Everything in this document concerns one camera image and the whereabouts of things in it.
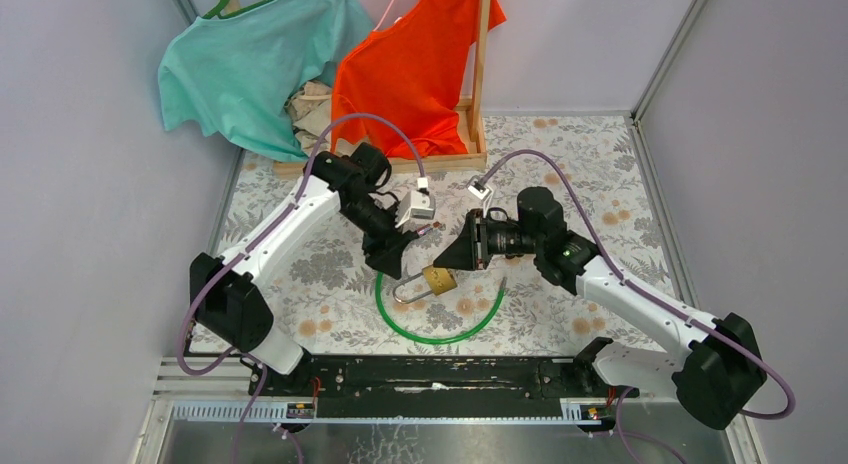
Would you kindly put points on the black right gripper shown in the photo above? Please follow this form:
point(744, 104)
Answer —
point(470, 251)

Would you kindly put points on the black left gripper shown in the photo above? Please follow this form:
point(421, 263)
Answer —
point(383, 250)

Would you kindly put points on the green cable lock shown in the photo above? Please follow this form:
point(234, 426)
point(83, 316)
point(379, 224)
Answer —
point(444, 327)

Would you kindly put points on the brass padlock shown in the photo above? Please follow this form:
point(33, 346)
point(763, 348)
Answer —
point(435, 281)

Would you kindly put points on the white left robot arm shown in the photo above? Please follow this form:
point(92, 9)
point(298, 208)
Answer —
point(226, 290)

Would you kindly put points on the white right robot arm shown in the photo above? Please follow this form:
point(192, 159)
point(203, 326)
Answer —
point(706, 363)

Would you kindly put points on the wooden clothes rack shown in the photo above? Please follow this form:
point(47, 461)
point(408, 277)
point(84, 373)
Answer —
point(470, 122)

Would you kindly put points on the beige crumpled cloth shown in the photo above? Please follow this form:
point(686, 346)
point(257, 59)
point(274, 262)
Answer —
point(309, 110)

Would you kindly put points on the orange t-shirt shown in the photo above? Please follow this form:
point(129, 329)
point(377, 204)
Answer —
point(399, 88)

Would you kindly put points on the teal t-shirt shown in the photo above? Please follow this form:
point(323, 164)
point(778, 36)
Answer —
point(233, 76)

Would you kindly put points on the pink clothes hanger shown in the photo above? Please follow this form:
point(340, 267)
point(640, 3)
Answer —
point(384, 15)

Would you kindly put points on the green clothes hanger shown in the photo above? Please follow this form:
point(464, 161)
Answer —
point(245, 0)

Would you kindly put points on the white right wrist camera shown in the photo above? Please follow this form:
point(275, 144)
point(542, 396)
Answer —
point(482, 192)

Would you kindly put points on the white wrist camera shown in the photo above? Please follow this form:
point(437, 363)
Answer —
point(482, 192)
point(416, 204)

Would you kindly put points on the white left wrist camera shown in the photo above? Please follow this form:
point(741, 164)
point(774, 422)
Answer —
point(416, 204)

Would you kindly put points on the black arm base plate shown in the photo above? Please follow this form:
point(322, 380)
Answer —
point(399, 380)

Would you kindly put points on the slotted metal cable rail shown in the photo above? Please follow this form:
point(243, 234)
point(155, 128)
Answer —
point(333, 411)

